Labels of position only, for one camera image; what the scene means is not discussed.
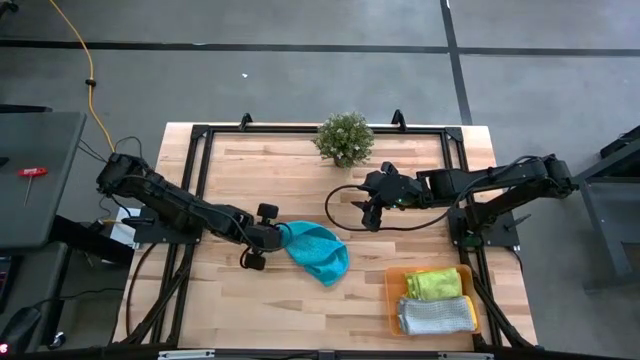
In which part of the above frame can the potted plant in black pot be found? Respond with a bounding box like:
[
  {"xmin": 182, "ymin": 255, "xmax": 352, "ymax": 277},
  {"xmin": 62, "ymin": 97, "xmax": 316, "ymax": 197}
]
[{"xmin": 312, "ymin": 111, "xmax": 377, "ymax": 170}]

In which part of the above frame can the red T-handle hex key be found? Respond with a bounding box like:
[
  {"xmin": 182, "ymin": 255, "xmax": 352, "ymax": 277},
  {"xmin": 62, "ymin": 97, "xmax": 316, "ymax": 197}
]
[{"xmin": 16, "ymin": 166, "xmax": 50, "ymax": 209}]

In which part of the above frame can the silver aluminium bar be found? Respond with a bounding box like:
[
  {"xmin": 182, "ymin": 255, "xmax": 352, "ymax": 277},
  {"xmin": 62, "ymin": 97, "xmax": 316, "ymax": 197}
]
[
  {"xmin": 436, "ymin": 351, "xmax": 495, "ymax": 360},
  {"xmin": 157, "ymin": 349, "xmax": 217, "ymax": 360}
]

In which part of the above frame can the orange plastic bin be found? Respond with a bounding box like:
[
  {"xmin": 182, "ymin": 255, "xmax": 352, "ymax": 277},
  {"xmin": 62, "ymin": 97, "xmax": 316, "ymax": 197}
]
[{"xmin": 383, "ymin": 264, "xmax": 483, "ymax": 337}]

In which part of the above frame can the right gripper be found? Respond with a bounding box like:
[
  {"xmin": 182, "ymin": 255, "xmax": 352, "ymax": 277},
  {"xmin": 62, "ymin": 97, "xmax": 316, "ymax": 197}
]
[{"xmin": 351, "ymin": 160, "xmax": 400, "ymax": 233}]

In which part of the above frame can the green microfiber towel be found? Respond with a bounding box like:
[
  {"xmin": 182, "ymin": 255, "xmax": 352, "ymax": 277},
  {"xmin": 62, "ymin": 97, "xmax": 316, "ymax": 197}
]
[{"xmin": 403, "ymin": 267, "xmax": 464, "ymax": 302}]

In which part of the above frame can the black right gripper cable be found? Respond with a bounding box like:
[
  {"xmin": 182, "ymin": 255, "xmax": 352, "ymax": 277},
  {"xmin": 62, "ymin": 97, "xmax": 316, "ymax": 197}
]
[{"xmin": 323, "ymin": 183, "xmax": 469, "ymax": 233}]

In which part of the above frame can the yellow microfiber towel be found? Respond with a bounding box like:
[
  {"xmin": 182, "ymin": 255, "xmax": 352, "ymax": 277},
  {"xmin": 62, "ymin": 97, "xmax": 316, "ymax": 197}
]
[{"xmin": 462, "ymin": 294, "xmax": 480, "ymax": 332}]

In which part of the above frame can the grey metal table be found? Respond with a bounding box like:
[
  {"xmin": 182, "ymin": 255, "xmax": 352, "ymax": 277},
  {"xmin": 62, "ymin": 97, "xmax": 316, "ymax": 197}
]
[{"xmin": 550, "ymin": 123, "xmax": 640, "ymax": 292}]

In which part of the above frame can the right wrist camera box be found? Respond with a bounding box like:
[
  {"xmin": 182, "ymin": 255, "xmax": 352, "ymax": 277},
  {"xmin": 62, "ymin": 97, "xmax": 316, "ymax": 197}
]
[{"xmin": 388, "ymin": 174, "xmax": 421, "ymax": 209}]

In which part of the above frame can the yellow cable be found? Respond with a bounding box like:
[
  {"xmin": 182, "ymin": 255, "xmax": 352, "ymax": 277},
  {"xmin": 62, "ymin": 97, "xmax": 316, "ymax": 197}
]
[{"xmin": 47, "ymin": 0, "xmax": 117, "ymax": 154}]

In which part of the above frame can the white paper sheet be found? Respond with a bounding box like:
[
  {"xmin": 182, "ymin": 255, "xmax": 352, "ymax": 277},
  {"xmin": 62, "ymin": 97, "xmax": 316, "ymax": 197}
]
[{"xmin": 108, "ymin": 206, "xmax": 142, "ymax": 250}]

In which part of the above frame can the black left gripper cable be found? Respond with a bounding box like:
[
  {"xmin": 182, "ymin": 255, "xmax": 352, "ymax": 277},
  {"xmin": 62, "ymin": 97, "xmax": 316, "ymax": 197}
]
[{"xmin": 199, "ymin": 204, "xmax": 295, "ymax": 269}]

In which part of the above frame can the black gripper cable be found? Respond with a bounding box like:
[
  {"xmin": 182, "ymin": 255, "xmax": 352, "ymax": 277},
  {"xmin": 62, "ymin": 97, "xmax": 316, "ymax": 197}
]
[
  {"xmin": 199, "ymin": 204, "xmax": 295, "ymax": 269},
  {"xmin": 323, "ymin": 183, "xmax": 469, "ymax": 233}
]

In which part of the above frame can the dark grey desk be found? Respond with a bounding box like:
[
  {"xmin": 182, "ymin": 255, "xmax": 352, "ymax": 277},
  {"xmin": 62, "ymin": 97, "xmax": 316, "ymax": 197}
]
[{"xmin": 0, "ymin": 110, "xmax": 88, "ymax": 252}]

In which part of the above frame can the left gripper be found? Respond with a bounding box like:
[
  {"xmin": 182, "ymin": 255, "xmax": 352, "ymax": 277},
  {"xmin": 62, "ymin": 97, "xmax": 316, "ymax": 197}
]
[{"xmin": 244, "ymin": 202, "xmax": 285, "ymax": 272}]

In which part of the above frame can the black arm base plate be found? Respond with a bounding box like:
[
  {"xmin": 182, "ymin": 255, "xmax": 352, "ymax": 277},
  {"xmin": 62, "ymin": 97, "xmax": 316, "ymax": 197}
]
[
  {"xmin": 446, "ymin": 206, "xmax": 522, "ymax": 248},
  {"xmin": 131, "ymin": 203, "xmax": 207, "ymax": 246}
]

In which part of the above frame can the turquoise microfiber towel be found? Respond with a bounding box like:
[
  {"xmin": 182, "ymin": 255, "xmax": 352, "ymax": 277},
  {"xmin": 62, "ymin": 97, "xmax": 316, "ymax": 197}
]
[{"xmin": 279, "ymin": 220, "xmax": 350, "ymax": 288}]

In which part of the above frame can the grey microfiber towel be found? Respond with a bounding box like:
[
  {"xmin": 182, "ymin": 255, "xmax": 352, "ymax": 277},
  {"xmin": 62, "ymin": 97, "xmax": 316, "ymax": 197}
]
[{"xmin": 396, "ymin": 295, "xmax": 476, "ymax": 337}]

